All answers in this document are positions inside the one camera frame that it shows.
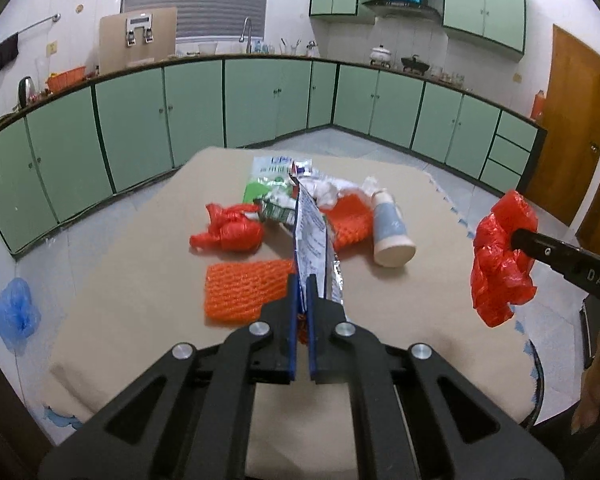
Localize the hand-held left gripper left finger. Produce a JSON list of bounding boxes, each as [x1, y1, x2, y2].
[[37, 274, 301, 480]]

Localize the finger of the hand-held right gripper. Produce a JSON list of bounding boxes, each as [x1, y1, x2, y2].
[[510, 229, 600, 307]]

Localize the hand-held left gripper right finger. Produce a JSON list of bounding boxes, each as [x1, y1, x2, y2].
[[307, 274, 566, 480]]

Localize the red plastic bag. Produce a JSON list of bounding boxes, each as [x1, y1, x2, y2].
[[189, 202, 266, 254], [470, 190, 538, 329]]

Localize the orange foam fruit net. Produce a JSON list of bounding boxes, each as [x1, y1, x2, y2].
[[205, 259, 298, 327], [325, 195, 374, 252]]

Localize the silver printed snack wrapper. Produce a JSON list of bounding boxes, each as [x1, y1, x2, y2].
[[288, 172, 348, 311]]

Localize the crushed green carton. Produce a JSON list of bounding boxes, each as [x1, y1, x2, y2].
[[254, 194, 298, 224]]

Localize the white bottle blue label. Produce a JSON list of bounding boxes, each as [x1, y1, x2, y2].
[[371, 188, 417, 267]]

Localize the white tissue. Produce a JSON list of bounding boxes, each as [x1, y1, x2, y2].
[[300, 176, 353, 209]]

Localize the trash bin black liner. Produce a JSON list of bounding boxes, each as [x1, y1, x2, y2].
[[522, 337, 600, 466]]

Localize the person's right hand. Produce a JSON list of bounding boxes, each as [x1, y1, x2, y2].
[[571, 319, 600, 436]]

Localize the green white plastic packet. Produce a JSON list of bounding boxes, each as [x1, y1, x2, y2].
[[242, 155, 296, 206]]

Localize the green upper kitchen cabinets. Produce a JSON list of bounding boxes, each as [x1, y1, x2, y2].
[[309, 0, 527, 63]]

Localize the green kitchen cabinets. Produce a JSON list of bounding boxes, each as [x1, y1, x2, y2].
[[309, 0, 527, 63], [0, 55, 548, 256]]

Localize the green lower kitchen cabinets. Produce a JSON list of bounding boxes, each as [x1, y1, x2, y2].
[[0, 55, 548, 256]]

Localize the blue plastic bag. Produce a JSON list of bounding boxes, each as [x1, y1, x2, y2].
[[0, 277, 42, 351]]

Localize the steel kitchen faucet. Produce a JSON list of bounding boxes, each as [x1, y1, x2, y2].
[[239, 16, 255, 54]]

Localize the wooden board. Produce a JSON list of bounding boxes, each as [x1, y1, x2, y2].
[[98, 7, 178, 75]]

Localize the orange plastic basket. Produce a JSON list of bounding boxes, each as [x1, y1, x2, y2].
[[46, 66, 88, 93]]

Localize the steel kettle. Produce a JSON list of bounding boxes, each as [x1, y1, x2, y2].
[[17, 76, 37, 108]]

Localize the black towel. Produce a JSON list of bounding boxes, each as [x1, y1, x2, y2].
[[0, 32, 20, 71]]

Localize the white metal bracket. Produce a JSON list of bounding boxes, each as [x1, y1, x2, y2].
[[125, 16, 156, 46]]

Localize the steel towel rail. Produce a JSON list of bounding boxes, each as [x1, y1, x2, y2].
[[0, 12, 62, 53]]

